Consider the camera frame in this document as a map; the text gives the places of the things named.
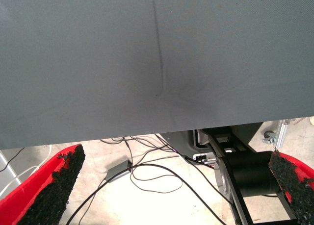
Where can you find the dark grey table cloth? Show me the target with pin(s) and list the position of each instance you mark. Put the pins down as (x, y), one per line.
(98, 63)

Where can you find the aluminium profile bar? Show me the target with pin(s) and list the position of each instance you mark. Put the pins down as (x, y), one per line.
(282, 134)

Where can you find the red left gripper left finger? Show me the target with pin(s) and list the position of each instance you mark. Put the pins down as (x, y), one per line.
(36, 193)

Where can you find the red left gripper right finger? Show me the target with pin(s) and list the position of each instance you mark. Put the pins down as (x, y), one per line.
(299, 185)

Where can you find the black metal frame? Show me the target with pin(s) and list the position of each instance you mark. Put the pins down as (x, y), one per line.
(250, 171)

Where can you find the grey caster wheel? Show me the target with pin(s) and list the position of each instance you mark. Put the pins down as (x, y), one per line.
(268, 136)

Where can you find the grey power adapter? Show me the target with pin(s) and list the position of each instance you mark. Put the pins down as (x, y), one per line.
(117, 171)

